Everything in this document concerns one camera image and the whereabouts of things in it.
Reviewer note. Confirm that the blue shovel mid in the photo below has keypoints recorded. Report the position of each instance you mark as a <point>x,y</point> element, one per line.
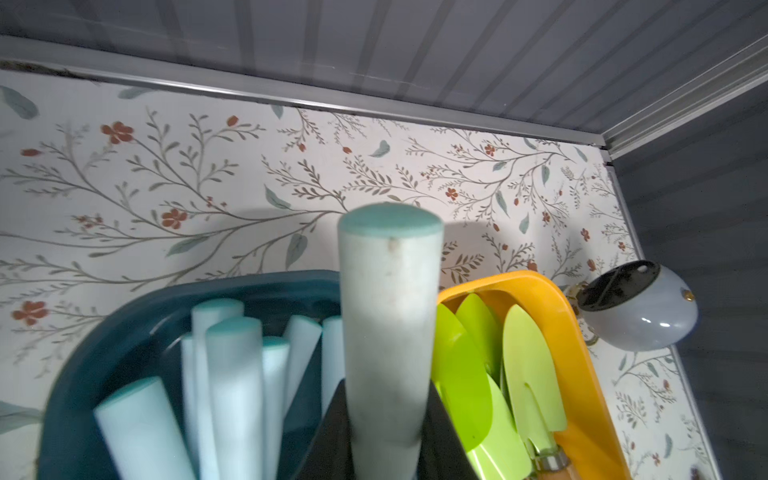
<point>302,333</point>

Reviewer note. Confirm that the blue shovel cluster back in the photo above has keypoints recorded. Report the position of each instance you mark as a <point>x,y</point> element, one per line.
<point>390,257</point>

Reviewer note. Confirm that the yellow storage box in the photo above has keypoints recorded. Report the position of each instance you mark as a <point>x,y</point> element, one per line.
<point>590,439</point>

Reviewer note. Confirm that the floral table mat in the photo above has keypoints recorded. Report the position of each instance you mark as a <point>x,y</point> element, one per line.
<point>109,192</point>

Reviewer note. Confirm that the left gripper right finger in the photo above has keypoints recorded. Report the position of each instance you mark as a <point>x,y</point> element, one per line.
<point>442,456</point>

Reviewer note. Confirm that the green shovel yellow handle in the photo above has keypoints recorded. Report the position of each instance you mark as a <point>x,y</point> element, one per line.
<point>502,453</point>

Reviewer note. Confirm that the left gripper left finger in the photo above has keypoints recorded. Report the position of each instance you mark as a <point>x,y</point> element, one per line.
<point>329,455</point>

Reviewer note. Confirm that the green shovel wooden handle pair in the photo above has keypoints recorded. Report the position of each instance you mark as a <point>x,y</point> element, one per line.
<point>485,329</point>

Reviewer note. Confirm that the teal storage box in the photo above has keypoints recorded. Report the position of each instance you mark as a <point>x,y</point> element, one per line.
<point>142,339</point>

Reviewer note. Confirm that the white round lamp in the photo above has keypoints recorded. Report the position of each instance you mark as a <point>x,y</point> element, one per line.
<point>639,306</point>

